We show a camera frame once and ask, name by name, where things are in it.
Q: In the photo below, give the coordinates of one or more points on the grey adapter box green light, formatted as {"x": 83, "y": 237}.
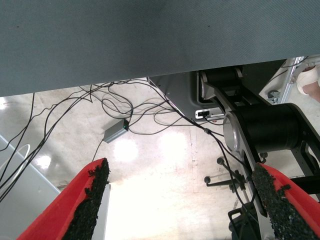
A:
{"x": 115, "y": 132}

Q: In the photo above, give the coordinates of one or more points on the thin black adapter lead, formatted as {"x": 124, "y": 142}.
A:
{"x": 96, "y": 151}

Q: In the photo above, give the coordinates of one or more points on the black office chair base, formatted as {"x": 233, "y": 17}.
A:
{"x": 206, "y": 179}

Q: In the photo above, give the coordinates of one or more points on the black robot torso frame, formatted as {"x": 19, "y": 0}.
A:
{"x": 270, "y": 130}

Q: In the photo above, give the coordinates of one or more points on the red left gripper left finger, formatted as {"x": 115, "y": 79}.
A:
{"x": 62, "y": 212}

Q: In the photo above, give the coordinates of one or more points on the light grey cabinet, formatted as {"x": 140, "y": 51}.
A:
{"x": 22, "y": 200}

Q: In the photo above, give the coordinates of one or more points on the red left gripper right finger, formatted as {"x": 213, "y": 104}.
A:
{"x": 287, "y": 207}

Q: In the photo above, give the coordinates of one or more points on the dark grey table cloth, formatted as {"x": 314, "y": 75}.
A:
{"x": 150, "y": 37}

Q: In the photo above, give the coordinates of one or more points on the grey caster wheel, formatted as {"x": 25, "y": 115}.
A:
{"x": 273, "y": 94}

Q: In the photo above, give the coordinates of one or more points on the aluminium profile with caster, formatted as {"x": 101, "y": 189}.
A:
{"x": 287, "y": 81}

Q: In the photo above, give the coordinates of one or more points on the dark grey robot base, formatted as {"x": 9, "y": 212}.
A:
{"x": 180, "y": 100}

